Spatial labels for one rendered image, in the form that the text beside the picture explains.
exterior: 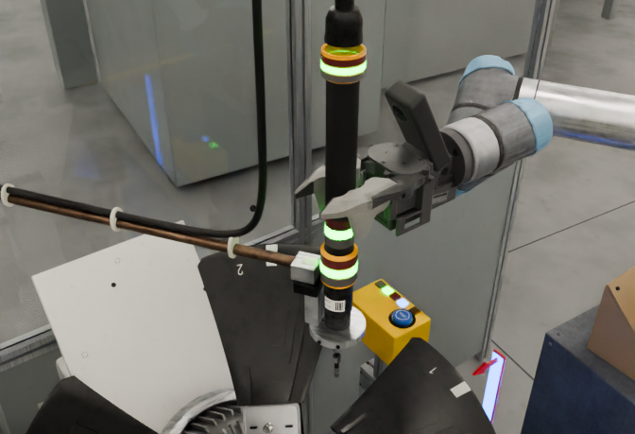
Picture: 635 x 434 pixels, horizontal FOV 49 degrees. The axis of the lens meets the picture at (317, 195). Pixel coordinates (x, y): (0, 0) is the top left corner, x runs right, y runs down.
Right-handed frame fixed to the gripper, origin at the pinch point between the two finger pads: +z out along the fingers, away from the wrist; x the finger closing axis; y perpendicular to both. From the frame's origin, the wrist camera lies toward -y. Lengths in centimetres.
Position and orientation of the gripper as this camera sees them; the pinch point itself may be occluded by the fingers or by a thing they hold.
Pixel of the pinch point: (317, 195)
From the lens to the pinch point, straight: 73.4
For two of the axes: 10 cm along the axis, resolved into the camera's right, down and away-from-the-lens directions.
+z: -8.1, 3.2, -4.9
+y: 0.0, 8.3, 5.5
